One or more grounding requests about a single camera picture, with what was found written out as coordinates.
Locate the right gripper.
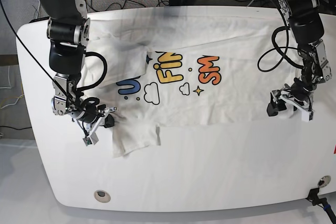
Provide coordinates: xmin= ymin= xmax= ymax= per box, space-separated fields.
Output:
xmin=70 ymin=101 xmax=117 ymax=136

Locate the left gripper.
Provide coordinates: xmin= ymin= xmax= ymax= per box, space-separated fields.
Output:
xmin=266 ymin=83 xmax=313 ymax=116

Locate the white printed T-shirt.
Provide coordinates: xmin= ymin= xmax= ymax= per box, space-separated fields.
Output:
xmin=85 ymin=15 xmax=299 ymax=157

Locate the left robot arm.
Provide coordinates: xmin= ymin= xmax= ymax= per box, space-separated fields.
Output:
xmin=267 ymin=0 xmax=332 ymax=122

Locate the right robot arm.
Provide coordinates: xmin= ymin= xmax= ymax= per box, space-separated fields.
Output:
xmin=40 ymin=0 xmax=114 ymax=137

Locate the silver table grommet left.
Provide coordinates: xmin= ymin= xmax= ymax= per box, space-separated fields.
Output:
xmin=94 ymin=190 xmax=111 ymax=203

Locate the silver table grommet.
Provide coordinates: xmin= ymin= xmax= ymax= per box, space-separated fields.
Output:
xmin=318 ymin=175 xmax=331 ymax=188
xmin=94 ymin=190 xmax=111 ymax=203

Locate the silver table grommet right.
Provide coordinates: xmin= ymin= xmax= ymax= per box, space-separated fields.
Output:
xmin=318 ymin=175 xmax=331 ymax=188

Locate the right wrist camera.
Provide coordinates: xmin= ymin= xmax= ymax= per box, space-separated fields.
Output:
xmin=83 ymin=133 xmax=99 ymax=146

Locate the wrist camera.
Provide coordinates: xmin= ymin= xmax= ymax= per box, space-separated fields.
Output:
xmin=83 ymin=133 xmax=99 ymax=146
xmin=301 ymin=110 xmax=314 ymax=122

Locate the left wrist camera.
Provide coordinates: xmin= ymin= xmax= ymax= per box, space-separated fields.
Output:
xmin=301 ymin=110 xmax=314 ymax=122

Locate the white cable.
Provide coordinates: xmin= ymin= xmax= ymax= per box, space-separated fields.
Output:
xmin=0 ymin=63 xmax=24 ymax=109

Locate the black clamp with cable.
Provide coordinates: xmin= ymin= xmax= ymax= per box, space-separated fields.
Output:
xmin=306 ymin=188 xmax=336 ymax=224

